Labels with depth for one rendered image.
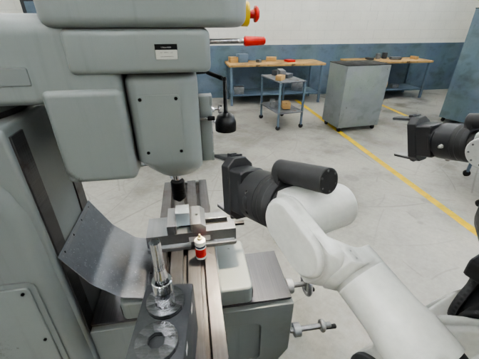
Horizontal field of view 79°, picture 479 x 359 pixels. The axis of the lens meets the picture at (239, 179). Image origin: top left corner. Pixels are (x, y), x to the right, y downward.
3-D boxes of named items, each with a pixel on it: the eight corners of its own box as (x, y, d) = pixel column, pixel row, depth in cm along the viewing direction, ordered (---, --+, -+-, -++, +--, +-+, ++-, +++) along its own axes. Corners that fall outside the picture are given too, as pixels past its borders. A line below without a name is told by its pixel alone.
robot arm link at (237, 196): (256, 211, 61) (296, 229, 51) (216, 221, 56) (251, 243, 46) (254, 151, 58) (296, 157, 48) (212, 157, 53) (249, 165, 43)
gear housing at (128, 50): (205, 60, 94) (204, 25, 89) (211, 73, 73) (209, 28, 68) (96, 63, 89) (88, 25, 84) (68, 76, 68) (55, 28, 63)
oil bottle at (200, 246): (206, 252, 112) (204, 229, 106) (207, 259, 108) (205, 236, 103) (195, 253, 111) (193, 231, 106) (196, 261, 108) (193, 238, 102)
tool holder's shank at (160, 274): (151, 282, 65) (143, 244, 60) (159, 272, 68) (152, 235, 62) (163, 286, 64) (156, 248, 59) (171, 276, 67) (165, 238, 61)
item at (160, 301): (150, 304, 68) (147, 287, 65) (162, 289, 72) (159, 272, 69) (167, 310, 67) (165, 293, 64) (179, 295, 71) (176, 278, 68)
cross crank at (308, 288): (308, 281, 145) (311, 263, 139) (318, 300, 134) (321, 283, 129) (278, 285, 142) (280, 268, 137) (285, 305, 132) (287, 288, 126)
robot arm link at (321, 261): (303, 206, 46) (363, 281, 38) (257, 219, 41) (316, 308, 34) (322, 177, 42) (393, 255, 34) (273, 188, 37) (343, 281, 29)
